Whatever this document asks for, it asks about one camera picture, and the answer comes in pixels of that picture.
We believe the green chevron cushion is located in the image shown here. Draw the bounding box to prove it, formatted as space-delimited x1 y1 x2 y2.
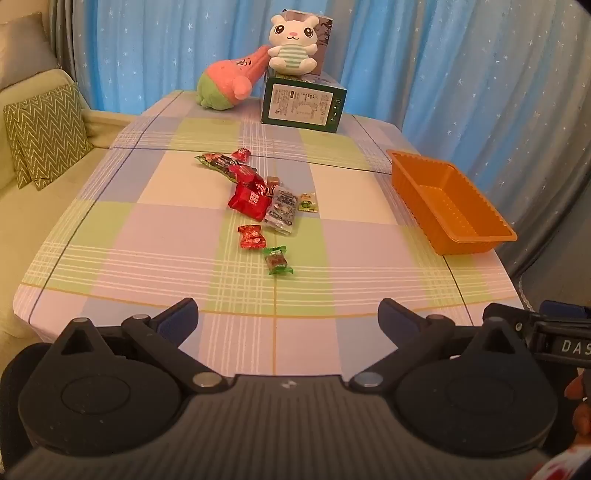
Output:
4 83 95 191

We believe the pastel checked tablecloth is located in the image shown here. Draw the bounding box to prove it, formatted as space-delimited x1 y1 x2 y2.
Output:
13 90 527 377

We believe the tall printed cardboard box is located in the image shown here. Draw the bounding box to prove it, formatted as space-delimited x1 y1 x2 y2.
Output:
281 13 334 77

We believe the grey star-print curtain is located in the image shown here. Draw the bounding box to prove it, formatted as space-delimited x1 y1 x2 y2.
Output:
406 0 591 301

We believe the green candy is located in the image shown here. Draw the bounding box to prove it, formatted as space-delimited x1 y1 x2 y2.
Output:
263 246 295 276

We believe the grey snack packet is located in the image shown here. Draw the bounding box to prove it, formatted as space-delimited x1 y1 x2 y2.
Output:
263 187 298 237

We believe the pink star plush toy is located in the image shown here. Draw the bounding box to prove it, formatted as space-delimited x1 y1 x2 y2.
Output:
197 45 271 112

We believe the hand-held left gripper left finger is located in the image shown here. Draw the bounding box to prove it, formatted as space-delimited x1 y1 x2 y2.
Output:
44 298 232 394

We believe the pale yellow sofa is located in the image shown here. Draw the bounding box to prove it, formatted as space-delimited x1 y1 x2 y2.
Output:
0 69 139 361

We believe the long green snack packet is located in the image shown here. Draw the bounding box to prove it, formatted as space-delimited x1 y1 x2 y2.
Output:
194 152 241 176

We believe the person's right hand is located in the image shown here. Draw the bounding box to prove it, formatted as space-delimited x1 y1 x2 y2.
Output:
566 371 591 445

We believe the white bunny plush toy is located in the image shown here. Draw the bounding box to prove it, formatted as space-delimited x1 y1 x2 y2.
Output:
268 14 321 75

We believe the red white printed clothing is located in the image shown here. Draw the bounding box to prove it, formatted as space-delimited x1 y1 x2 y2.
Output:
531 445 591 480

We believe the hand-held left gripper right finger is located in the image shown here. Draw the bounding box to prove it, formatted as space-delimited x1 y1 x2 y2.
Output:
348 298 548 394

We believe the blue star-print curtain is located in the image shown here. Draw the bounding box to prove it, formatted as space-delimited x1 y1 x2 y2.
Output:
69 0 467 162

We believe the green cardboard box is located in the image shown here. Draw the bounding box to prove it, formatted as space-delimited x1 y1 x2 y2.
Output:
261 71 347 134

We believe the red square snack packet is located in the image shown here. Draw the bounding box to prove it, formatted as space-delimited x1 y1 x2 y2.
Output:
228 184 273 221

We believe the grey cushion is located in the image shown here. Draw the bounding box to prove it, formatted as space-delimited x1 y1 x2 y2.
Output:
0 11 61 90

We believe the orange plastic tray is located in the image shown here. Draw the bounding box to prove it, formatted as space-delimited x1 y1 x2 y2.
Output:
386 149 518 256

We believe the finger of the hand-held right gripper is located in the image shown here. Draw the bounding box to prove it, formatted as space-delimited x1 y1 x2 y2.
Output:
538 300 591 321
482 303 532 340

